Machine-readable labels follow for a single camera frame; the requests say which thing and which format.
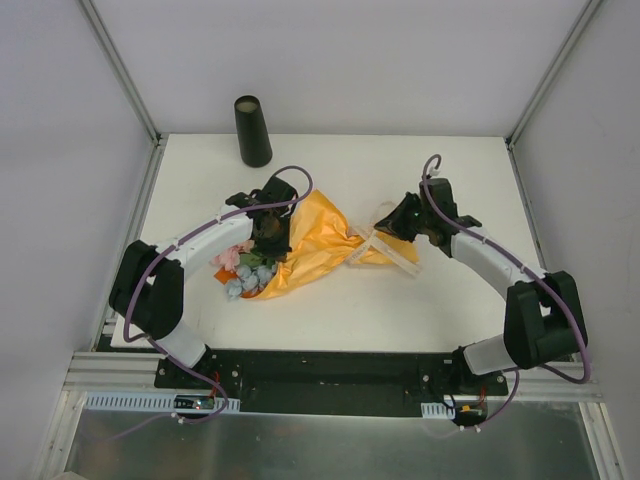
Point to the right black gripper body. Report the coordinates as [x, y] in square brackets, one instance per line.
[405, 220]

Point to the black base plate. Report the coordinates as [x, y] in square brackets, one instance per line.
[333, 383]

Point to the pink and blue flower bouquet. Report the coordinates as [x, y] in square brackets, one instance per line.
[243, 270]

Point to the right white cable duct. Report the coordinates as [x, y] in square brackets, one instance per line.
[437, 411]

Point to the black conical vase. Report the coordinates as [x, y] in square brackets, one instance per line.
[253, 138]

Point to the aluminium frame post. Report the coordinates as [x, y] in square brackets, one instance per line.
[577, 30]
[118, 68]

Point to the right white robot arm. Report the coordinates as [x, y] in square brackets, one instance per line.
[543, 318]

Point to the left white cable duct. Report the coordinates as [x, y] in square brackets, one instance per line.
[160, 403]

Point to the front aluminium rail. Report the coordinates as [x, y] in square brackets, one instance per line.
[135, 372]

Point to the cream lace ribbon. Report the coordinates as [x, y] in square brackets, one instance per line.
[371, 240]

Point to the left aluminium frame post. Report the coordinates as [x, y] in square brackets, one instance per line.
[118, 68]

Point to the white cable duct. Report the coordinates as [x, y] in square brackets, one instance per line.
[160, 403]
[437, 411]

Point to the right aluminium frame post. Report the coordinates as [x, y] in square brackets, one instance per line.
[577, 30]

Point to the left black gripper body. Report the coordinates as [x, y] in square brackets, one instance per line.
[272, 242]

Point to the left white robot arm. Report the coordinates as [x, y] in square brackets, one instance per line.
[148, 291]

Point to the orange wrapping paper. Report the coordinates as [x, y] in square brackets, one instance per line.
[320, 244]

